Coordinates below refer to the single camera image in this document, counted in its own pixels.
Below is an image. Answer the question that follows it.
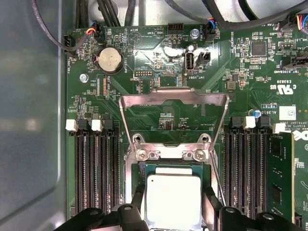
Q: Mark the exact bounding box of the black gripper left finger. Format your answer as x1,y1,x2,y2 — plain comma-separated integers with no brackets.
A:
54,185,150,231

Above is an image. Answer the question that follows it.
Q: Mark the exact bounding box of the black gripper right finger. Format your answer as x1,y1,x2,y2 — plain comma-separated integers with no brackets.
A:
202,185,308,231

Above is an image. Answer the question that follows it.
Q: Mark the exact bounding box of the wire locking lever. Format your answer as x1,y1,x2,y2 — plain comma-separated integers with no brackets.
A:
208,149,228,208

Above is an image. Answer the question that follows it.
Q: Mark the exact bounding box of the silver CPU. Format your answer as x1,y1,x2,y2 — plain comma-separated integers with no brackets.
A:
143,164,205,231

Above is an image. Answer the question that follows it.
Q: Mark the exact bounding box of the metal socket cover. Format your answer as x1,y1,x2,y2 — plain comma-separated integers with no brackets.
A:
118,86,231,154

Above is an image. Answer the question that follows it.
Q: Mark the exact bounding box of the CPU socket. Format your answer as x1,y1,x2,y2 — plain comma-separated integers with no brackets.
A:
123,143,218,231

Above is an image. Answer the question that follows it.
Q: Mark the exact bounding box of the green RAM stick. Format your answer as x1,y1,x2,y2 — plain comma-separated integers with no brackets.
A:
267,131,296,231

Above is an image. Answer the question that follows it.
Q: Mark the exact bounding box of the white sticker label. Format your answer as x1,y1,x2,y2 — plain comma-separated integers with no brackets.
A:
279,105,296,121

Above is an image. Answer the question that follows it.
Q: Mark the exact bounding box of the grey PC case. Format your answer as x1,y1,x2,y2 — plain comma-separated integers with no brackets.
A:
0,0,308,231

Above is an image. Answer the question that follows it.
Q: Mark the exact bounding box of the silver coin battery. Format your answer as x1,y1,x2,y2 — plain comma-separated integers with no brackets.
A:
92,46,125,75

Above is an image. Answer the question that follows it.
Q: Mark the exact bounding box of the green motherboard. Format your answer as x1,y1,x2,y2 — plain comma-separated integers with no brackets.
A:
65,12,308,231

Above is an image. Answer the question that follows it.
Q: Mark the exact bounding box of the internal USB port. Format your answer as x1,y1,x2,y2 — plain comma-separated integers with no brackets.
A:
183,51,196,75

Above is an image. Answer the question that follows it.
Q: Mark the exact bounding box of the black fan header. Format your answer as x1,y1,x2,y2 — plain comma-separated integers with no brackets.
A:
64,33,77,58
196,51,211,67

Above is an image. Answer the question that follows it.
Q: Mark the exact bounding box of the black square chip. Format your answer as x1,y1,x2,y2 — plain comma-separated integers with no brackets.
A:
251,41,268,56

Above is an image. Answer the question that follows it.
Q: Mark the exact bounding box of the black pin header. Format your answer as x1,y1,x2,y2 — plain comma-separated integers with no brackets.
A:
167,23,185,34

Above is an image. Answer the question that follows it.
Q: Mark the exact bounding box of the black wired connector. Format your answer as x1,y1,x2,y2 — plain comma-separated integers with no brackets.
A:
89,20,107,45
204,18,219,42
287,13,308,32

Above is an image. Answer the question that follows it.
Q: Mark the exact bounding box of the thick black cable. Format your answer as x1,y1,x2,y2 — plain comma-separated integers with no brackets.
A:
201,0,308,29

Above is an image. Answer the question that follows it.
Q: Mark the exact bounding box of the thin black fan cable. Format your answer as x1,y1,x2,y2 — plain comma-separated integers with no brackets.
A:
32,0,97,52

